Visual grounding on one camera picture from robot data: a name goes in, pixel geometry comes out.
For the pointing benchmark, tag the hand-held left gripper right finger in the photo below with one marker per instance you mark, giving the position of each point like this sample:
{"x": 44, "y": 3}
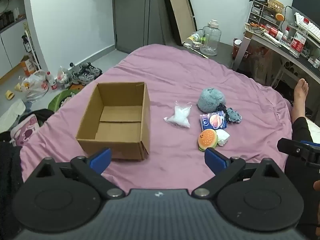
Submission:
{"x": 212, "y": 158}

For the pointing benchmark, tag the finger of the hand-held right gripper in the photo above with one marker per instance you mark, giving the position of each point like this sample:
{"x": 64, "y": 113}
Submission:
{"x": 295, "y": 148}

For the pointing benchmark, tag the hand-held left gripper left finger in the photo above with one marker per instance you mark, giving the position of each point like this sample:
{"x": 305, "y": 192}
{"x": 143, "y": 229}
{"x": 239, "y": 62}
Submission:
{"x": 102, "y": 157}

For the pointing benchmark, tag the burger squishy toy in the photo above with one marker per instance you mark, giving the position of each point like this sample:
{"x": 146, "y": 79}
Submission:
{"x": 207, "y": 138}

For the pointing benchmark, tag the brown cardboard box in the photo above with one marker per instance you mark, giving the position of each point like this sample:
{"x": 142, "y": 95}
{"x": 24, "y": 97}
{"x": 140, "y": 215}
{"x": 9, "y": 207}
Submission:
{"x": 117, "y": 140}

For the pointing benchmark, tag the white squishy toy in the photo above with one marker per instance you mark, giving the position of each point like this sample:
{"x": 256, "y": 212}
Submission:
{"x": 222, "y": 137}

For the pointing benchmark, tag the blue printed packet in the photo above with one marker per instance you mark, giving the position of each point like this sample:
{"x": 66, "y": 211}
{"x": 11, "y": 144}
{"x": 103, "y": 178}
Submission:
{"x": 212, "y": 121}

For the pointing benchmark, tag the small grey spotted plush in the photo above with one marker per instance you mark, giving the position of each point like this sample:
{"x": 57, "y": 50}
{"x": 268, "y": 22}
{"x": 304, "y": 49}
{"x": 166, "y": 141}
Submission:
{"x": 235, "y": 115}

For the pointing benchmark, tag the black stitched cloth toy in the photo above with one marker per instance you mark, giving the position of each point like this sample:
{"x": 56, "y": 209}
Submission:
{"x": 222, "y": 108}

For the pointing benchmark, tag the clear bag of white stuffing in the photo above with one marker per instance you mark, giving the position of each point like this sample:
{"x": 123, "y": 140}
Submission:
{"x": 181, "y": 116}

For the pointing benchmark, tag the grey fluffy plush ball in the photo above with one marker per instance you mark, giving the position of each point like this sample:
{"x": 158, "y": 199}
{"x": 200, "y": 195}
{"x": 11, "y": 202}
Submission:
{"x": 211, "y": 100}

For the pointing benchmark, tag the person's right hand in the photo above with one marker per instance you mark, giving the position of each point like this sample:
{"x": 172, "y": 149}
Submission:
{"x": 317, "y": 185}

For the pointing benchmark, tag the person's leg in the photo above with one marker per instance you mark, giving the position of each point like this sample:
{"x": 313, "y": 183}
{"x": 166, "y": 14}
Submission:
{"x": 300, "y": 100}

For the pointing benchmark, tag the green leaf cushion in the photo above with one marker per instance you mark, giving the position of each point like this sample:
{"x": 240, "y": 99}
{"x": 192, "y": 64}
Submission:
{"x": 60, "y": 100}

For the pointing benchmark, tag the pink printed pouch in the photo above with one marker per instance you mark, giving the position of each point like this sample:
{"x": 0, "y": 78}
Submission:
{"x": 25, "y": 130}

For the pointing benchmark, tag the clear plastic trash bag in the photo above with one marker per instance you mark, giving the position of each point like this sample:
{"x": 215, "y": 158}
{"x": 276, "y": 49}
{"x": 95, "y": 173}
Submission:
{"x": 62, "y": 76}

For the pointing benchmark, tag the red cap drink bottle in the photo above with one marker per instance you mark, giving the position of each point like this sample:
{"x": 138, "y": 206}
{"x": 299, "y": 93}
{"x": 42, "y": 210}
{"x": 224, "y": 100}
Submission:
{"x": 52, "y": 81}

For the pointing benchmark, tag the pink bed sheet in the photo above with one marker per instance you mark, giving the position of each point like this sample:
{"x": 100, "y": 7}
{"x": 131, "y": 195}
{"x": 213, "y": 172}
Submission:
{"x": 175, "y": 75}

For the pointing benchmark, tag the white plastic bag red print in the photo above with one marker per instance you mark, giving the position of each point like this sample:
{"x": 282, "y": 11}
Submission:
{"x": 35, "y": 85}

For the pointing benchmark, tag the white cloth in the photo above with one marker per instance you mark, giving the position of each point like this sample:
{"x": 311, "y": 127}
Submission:
{"x": 11, "y": 112}

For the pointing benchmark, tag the red label water bottle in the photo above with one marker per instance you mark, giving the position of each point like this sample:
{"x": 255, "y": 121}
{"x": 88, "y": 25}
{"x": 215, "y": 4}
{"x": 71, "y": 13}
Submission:
{"x": 298, "y": 40}

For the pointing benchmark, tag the yellow slipper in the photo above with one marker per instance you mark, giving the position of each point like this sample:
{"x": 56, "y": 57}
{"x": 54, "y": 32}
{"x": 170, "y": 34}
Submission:
{"x": 10, "y": 95}
{"x": 18, "y": 87}

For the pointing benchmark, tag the red cup white lid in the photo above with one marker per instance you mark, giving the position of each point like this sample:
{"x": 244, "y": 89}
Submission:
{"x": 237, "y": 48}

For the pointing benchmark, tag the small white box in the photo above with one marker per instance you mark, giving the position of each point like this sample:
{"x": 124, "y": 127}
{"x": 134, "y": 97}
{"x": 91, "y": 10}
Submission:
{"x": 187, "y": 46}

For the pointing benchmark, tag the grey desk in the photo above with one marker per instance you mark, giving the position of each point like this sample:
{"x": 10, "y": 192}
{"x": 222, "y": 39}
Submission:
{"x": 246, "y": 42}

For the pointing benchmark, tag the red box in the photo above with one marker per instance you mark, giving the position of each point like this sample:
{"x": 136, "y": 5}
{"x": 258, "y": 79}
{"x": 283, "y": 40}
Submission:
{"x": 273, "y": 32}

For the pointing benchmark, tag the orange cardboard box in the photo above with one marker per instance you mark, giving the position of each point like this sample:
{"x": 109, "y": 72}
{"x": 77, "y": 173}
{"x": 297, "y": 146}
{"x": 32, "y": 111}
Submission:
{"x": 26, "y": 66}

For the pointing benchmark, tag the clear plastic water jug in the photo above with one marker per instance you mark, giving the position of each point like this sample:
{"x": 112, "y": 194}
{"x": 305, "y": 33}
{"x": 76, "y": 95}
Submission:
{"x": 210, "y": 37}

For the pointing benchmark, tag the white keyboard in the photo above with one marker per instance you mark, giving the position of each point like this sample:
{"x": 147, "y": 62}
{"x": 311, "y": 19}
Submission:
{"x": 308, "y": 26}

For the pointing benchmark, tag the orange ball lamp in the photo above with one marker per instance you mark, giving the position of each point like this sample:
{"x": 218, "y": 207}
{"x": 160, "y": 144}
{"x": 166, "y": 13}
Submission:
{"x": 279, "y": 17}

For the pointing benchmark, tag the white rolling rack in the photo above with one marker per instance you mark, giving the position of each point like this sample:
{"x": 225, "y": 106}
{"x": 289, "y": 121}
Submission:
{"x": 28, "y": 45}

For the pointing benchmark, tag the small drawer organizer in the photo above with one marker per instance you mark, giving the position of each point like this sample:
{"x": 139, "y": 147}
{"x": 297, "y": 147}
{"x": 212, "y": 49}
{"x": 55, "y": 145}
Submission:
{"x": 260, "y": 12}

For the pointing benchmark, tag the white cabinet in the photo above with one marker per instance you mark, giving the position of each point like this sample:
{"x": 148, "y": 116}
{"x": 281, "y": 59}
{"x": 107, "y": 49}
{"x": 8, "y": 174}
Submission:
{"x": 10, "y": 47}

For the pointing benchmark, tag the grey door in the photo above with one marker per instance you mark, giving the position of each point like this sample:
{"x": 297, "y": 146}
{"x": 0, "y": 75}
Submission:
{"x": 135, "y": 17}

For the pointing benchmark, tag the wicker basket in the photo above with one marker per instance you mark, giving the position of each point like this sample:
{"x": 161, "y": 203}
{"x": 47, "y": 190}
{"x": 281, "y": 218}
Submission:
{"x": 275, "y": 5}

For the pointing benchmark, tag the black picture frame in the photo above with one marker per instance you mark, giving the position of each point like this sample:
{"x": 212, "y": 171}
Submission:
{"x": 178, "y": 12}

